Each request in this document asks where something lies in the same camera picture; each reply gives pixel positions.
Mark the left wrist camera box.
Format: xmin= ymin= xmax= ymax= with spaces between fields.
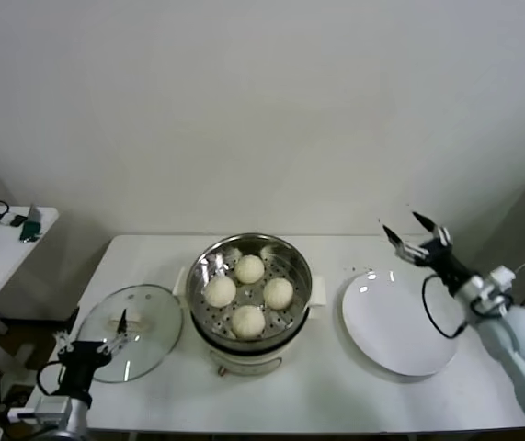
xmin=6 ymin=397 xmax=73 ymax=424

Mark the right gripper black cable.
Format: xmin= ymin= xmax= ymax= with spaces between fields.
xmin=421 ymin=274 xmax=469 ymax=340

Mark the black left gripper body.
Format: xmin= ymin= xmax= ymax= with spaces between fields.
xmin=56 ymin=341 xmax=112 ymax=401

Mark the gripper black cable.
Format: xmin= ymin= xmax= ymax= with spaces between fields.
xmin=421 ymin=274 xmax=469 ymax=340
xmin=36 ymin=360 xmax=66 ymax=397

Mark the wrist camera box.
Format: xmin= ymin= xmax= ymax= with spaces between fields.
xmin=6 ymin=397 xmax=73 ymax=424
xmin=472 ymin=266 xmax=517 ymax=314

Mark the white steamed baozi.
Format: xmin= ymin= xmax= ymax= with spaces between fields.
xmin=234 ymin=254 xmax=266 ymax=285
xmin=230 ymin=305 xmax=267 ymax=340
xmin=262 ymin=277 xmax=295 ymax=311
xmin=203 ymin=277 xmax=237 ymax=309

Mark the green flat item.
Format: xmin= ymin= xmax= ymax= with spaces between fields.
xmin=18 ymin=220 xmax=43 ymax=243

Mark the white round plate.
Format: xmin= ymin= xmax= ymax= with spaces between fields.
xmin=340 ymin=270 xmax=460 ymax=378

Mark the perforated steel steamer basket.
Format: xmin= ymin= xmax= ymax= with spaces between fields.
xmin=184 ymin=232 xmax=313 ymax=353

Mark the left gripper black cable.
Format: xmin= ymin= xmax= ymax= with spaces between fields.
xmin=36 ymin=360 xmax=66 ymax=397

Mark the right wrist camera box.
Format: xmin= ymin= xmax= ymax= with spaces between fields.
xmin=472 ymin=266 xmax=517 ymax=314

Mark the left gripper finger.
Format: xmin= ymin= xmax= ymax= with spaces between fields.
xmin=98 ymin=309 xmax=140 ymax=355
xmin=54 ymin=306 xmax=82 ymax=354

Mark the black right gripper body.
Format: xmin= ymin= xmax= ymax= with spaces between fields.
xmin=410 ymin=237 xmax=475 ymax=289

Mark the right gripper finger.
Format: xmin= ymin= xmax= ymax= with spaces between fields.
xmin=382 ymin=223 xmax=425 ymax=262
xmin=411 ymin=210 xmax=453 ymax=247

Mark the white electric cooker base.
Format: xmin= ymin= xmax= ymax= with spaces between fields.
xmin=172 ymin=266 xmax=327 ymax=377

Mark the round glass pot lid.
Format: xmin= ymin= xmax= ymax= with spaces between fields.
xmin=74 ymin=283 xmax=185 ymax=385

